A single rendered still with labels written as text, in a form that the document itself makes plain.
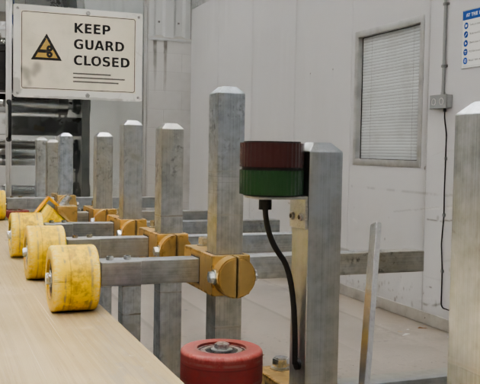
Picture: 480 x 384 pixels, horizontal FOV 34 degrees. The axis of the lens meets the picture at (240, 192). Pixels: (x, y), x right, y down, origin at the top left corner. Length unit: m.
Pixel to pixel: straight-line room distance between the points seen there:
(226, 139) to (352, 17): 5.24
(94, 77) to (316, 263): 2.32
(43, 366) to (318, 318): 0.25
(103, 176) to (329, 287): 1.00
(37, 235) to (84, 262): 0.26
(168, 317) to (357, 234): 4.81
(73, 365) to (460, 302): 0.37
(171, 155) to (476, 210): 0.74
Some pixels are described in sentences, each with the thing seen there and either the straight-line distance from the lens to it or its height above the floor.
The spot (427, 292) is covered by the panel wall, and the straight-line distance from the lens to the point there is 5.27.
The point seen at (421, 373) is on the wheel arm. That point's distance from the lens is 0.90.
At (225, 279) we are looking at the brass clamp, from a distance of 0.95.
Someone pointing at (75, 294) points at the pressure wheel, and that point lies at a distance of 0.95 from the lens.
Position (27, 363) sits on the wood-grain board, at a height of 0.90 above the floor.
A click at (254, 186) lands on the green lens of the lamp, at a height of 1.07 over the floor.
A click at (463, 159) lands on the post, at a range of 0.54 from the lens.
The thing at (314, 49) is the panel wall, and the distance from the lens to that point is 6.70.
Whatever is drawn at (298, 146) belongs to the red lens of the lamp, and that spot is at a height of 1.10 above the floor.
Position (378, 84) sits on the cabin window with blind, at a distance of 5.85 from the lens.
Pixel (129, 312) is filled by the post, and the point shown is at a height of 0.80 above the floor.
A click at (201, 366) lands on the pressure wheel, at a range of 0.75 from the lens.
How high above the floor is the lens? 1.10
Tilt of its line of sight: 3 degrees down
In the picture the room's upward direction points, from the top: 1 degrees clockwise
